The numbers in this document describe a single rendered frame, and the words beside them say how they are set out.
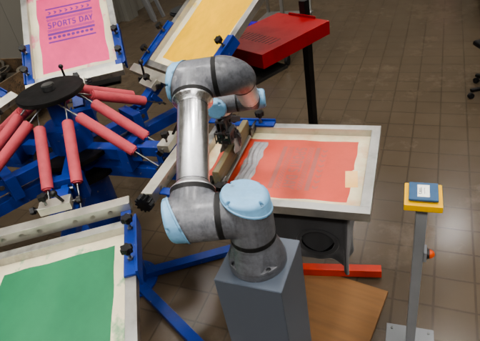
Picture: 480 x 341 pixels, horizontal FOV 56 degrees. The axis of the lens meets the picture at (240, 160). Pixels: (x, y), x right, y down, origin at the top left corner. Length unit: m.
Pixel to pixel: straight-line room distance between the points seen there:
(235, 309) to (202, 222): 0.30
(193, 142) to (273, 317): 0.49
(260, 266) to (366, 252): 1.77
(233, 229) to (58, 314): 0.78
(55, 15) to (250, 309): 2.53
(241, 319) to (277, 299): 0.17
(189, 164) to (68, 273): 0.78
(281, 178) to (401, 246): 1.24
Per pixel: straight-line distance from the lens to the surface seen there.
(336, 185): 1.79
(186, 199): 1.07
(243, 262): 1.12
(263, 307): 1.19
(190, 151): 1.14
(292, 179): 1.84
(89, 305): 1.60
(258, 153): 2.01
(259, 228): 1.05
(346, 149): 1.99
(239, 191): 1.05
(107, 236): 1.80
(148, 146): 2.10
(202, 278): 2.83
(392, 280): 2.72
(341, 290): 2.63
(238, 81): 1.27
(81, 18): 3.22
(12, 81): 5.19
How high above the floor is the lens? 2.07
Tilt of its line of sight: 34 degrees down
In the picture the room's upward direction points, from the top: 11 degrees counter-clockwise
